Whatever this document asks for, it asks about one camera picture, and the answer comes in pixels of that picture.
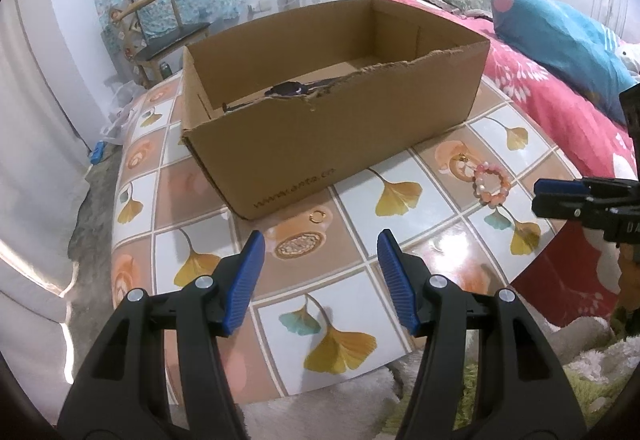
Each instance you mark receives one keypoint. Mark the grey fuzzy rug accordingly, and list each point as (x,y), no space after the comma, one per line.
(95,220)

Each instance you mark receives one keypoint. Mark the green fluffy blanket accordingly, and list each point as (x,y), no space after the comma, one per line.
(600,370)

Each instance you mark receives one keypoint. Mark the small blue object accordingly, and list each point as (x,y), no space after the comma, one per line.
(97,152)

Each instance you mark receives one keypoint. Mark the small green bottle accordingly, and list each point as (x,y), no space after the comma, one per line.
(164,69)

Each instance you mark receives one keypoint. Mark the wooden chair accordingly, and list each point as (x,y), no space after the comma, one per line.
(170,37)

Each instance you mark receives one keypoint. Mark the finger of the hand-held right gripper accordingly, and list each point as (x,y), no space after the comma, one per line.
(565,209)
(560,188)

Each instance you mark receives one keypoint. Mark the brown cardboard box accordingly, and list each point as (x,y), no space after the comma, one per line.
(350,135)

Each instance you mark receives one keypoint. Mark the white wall socket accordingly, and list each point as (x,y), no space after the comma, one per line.
(262,6)

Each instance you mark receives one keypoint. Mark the blue plush pillow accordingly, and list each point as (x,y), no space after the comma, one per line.
(560,35)

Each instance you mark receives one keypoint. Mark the clear plastic bag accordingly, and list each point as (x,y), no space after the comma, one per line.
(120,110)

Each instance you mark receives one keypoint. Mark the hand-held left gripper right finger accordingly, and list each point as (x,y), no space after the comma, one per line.
(397,285)

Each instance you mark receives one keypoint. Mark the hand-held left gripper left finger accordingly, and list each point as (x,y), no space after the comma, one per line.
(245,285)

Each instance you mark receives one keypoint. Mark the pink floral blanket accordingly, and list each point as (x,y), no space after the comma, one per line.
(540,95)

